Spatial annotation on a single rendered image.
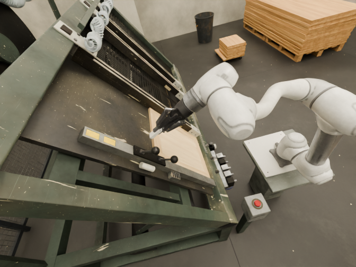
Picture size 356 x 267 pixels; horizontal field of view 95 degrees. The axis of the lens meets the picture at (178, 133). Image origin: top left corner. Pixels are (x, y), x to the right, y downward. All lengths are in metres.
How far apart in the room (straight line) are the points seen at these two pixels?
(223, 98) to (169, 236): 1.06
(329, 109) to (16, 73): 1.12
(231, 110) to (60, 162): 0.58
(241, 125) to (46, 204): 0.54
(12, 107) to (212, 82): 0.57
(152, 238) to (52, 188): 0.95
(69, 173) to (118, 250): 0.89
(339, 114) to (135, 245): 1.37
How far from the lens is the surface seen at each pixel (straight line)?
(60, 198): 0.55
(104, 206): 0.59
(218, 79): 0.60
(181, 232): 1.34
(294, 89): 0.91
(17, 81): 0.66
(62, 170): 0.68
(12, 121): 0.56
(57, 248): 1.73
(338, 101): 0.94
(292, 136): 1.48
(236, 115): 0.50
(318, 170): 1.39
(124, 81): 1.08
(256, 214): 1.24
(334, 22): 4.64
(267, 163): 1.60
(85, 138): 0.69
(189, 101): 0.64
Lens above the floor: 2.10
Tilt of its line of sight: 49 degrees down
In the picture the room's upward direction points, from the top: 14 degrees counter-clockwise
